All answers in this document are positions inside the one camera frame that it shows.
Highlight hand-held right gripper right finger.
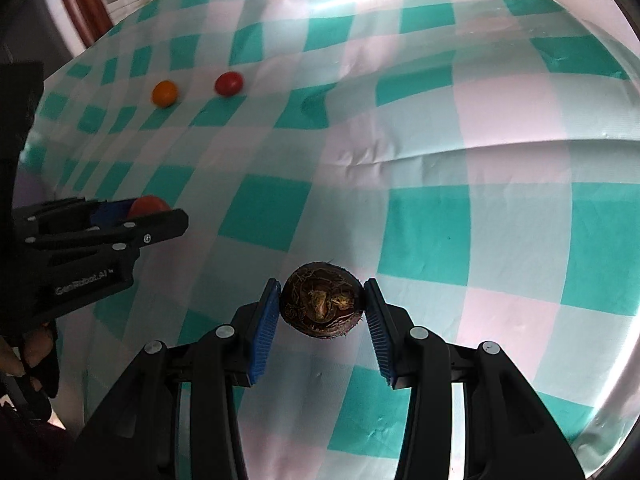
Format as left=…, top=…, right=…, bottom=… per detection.
left=363, top=277, right=586, bottom=480

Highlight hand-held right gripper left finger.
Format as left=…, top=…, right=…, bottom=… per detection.
left=75, top=278, right=281, bottom=480

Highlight brown wooden door frame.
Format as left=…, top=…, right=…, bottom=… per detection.
left=52, top=0, right=114, bottom=50

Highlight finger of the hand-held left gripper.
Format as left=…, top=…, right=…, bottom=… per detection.
left=14, top=199, right=135, bottom=233
left=25, top=208, right=190, bottom=256

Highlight teal checkered tablecloth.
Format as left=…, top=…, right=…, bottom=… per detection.
left=15, top=0, right=640, bottom=480

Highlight orange cherry tomato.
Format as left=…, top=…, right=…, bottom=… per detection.
left=152, top=80, right=179, bottom=108

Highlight brown water chestnut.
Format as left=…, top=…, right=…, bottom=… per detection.
left=280, top=261, right=364, bottom=339

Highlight red cherry tomato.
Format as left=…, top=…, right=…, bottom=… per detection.
left=214, top=71, right=245, bottom=97

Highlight person's left hand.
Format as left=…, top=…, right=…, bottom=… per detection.
left=0, top=322, right=61, bottom=421

